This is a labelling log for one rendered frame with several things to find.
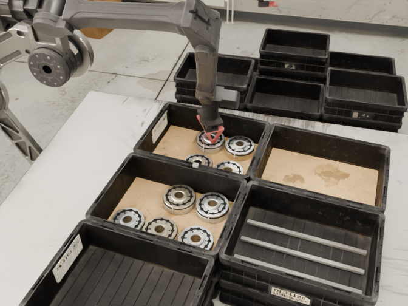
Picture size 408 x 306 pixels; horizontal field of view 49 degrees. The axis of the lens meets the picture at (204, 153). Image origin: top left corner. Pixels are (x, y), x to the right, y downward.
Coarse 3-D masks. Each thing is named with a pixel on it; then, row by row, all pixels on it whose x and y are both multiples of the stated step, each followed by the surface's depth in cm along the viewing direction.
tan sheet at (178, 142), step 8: (176, 128) 173; (184, 128) 173; (168, 136) 169; (176, 136) 169; (184, 136) 169; (192, 136) 169; (160, 144) 166; (168, 144) 165; (176, 144) 165; (184, 144) 165; (192, 144) 165; (256, 144) 165; (152, 152) 162; (160, 152) 162; (168, 152) 162; (176, 152) 162; (184, 152) 162; (192, 152) 162; (200, 152) 162; (224, 152) 162; (216, 160) 159; (224, 160) 159; (232, 160) 159; (248, 160) 159
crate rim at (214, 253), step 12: (132, 156) 147; (144, 156) 146; (120, 168) 142; (192, 168) 141; (240, 180) 137; (240, 192) 133; (96, 204) 131; (228, 216) 127; (120, 228) 124; (132, 228) 124; (168, 240) 121; (216, 252) 118
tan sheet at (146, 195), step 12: (144, 180) 152; (132, 192) 148; (144, 192) 148; (156, 192) 148; (120, 204) 144; (132, 204) 144; (144, 204) 144; (156, 204) 144; (144, 216) 140; (156, 216) 140; (168, 216) 140; (180, 216) 140; (192, 216) 140; (180, 228) 136; (216, 228) 136; (216, 240) 133
